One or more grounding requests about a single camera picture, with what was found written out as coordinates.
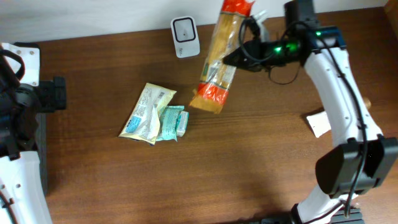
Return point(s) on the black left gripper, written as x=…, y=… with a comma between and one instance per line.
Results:
x=62, y=96

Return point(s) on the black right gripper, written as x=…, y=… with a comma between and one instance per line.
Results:
x=252, y=54

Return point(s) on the orange spaghetti package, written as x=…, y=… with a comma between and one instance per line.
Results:
x=217, y=77

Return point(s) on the teal snack packet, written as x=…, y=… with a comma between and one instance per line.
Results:
x=168, y=123

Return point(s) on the cream wipes packet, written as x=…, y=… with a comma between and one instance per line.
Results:
x=144, y=121

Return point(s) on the small mint green bar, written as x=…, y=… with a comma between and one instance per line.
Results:
x=182, y=123

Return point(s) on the white Pantene tube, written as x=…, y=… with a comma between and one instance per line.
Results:
x=318, y=122

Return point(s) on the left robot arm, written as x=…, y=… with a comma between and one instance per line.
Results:
x=25, y=100

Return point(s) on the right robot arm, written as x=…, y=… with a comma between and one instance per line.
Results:
x=361, y=156

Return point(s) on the white cube barcode scanner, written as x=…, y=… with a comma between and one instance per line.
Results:
x=185, y=36

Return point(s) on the black mesh basket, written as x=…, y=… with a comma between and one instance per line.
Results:
x=41, y=142

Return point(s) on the wooden side panel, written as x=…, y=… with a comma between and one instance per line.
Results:
x=391, y=9

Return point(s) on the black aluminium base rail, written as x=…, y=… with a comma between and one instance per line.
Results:
x=356, y=217

